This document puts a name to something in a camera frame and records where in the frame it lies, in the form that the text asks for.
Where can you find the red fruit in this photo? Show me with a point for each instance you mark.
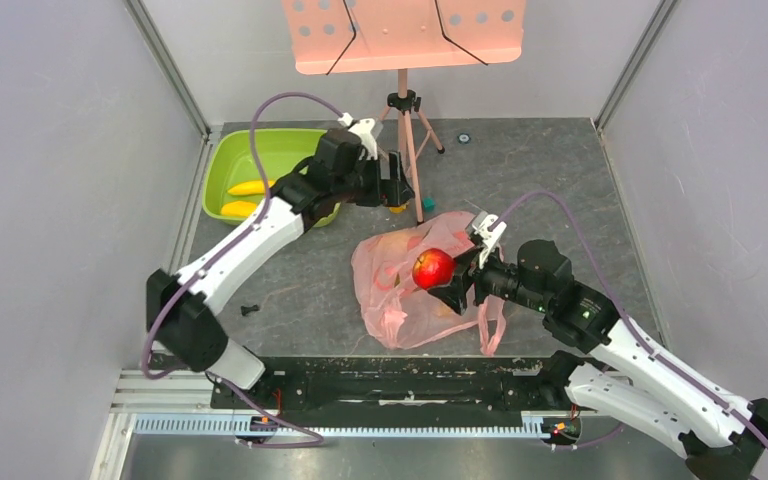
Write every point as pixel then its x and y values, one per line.
pixel 433 268

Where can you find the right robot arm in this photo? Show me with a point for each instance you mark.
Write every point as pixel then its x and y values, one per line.
pixel 621 371

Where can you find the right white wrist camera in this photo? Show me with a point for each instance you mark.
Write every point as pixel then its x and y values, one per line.
pixel 485 231

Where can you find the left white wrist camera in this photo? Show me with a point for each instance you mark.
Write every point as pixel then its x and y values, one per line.
pixel 366 129

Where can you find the green plastic basin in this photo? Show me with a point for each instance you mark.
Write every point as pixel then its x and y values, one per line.
pixel 279 150

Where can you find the pink music stand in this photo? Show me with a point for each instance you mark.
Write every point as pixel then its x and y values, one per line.
pixel 330 37

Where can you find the teal cube near stand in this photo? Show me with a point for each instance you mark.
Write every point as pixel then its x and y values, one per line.
pixel 428 204

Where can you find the small black peg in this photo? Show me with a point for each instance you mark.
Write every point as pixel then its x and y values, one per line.
pixel 246 310

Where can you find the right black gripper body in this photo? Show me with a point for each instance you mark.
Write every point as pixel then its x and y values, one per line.
pixel 466 279

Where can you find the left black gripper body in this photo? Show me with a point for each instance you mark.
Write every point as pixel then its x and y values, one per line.
pixel 365 186

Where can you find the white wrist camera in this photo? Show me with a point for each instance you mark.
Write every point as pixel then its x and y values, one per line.
pixel 485 231
pixel 366 129

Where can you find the pink plastic bag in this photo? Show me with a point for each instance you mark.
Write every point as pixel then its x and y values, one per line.
pixel 401 315

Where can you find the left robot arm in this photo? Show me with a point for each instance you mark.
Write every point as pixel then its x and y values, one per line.
pixel 182 307

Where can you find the yellow fake banana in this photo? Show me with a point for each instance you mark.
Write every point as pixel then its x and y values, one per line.
pixel 249 188

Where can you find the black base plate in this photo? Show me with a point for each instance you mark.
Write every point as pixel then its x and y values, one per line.
pixel 406 392

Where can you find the yellow fake mango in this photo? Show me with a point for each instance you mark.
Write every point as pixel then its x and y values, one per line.
pixel 238 209

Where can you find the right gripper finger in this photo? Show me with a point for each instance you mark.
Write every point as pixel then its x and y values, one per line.
pixel 453 295
pixel 468 258

